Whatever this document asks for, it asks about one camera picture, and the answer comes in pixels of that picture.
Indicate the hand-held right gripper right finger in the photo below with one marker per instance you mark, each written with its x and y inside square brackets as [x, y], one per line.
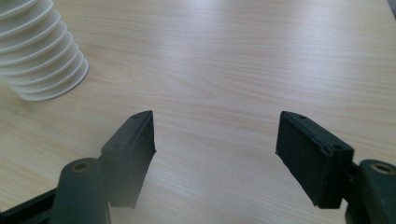
[314, 161]

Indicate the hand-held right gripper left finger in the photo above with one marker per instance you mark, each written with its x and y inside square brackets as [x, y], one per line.
[127, 158]

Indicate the stack of white paper cups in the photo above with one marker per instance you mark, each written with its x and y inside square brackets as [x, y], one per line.
[37, 53]

